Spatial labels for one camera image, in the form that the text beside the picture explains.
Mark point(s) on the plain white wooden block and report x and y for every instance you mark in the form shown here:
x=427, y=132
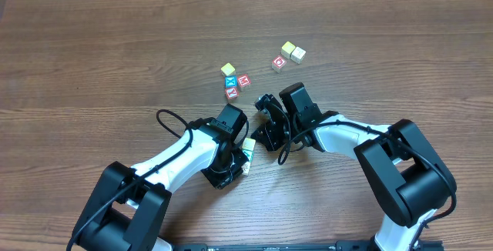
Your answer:
x=298, y=55

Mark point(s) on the red M wooden block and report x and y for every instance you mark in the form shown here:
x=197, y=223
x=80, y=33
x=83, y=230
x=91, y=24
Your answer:
x=243, y=81

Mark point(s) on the green V wooden block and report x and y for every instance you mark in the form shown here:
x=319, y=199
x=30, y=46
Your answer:
x=248, y=154

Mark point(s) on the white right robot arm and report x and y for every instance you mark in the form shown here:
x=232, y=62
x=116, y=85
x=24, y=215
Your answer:
x=410, y=181

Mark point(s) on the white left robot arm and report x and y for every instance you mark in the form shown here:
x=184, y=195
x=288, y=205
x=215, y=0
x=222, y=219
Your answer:
x=126, y=209

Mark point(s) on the yellow wooden block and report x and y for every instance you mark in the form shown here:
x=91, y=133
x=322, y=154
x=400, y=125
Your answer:
x=287, y=49
x=248, y=144
x=228, y=70

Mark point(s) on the red O wooden block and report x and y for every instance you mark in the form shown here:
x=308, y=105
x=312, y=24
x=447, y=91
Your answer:
x=278, y=63

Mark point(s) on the sun picture wooden block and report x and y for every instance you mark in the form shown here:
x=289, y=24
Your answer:
x=246, y=168

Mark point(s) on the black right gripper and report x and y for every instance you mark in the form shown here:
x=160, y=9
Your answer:
x=270, y=128

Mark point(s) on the blue X wooden block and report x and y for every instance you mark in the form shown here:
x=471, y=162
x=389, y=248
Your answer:
x=231, y=81

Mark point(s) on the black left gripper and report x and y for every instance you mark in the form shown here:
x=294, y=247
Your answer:
x=234, y=167

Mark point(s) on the red Y wooden block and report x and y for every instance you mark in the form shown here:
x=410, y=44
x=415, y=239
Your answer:
x=231, y=94

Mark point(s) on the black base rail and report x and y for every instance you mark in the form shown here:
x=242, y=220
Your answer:
x=341, y=245

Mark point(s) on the yellow top wooden block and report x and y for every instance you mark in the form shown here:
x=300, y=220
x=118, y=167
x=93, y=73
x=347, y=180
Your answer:
x=228, y=70

